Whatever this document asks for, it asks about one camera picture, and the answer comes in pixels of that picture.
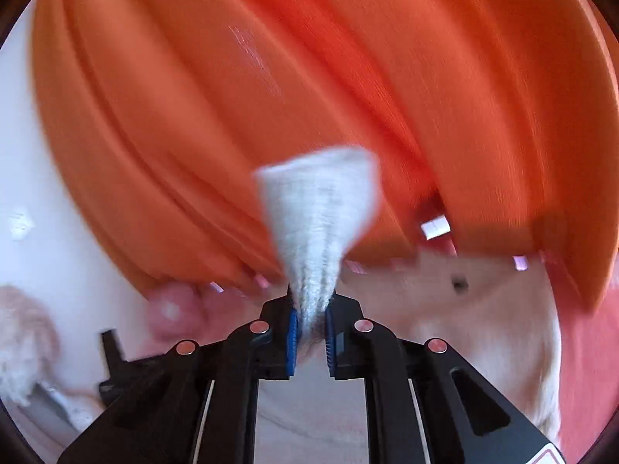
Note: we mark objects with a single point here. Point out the cream garment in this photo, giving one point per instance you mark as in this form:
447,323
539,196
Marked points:
483,328

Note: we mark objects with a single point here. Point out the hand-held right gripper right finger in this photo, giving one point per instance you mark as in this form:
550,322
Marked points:
330,348

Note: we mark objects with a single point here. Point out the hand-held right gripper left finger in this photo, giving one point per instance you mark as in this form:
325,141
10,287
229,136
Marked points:
292,343

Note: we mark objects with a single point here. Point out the pink blanket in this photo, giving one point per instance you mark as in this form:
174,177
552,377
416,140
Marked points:
590,367

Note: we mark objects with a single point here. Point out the orange plastic basket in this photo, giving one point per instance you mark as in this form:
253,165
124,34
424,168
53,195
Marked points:
290,82

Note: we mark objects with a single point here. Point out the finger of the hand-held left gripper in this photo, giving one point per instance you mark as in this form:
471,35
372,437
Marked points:
118,370

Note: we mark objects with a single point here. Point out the person's left hand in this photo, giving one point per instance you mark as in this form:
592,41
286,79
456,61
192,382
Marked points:
171,309

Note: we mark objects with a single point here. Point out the cream fluffy cloth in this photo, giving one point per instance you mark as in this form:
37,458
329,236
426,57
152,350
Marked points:
24,338

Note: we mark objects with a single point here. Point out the small white knitted cloth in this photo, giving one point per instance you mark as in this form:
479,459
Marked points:
317,212

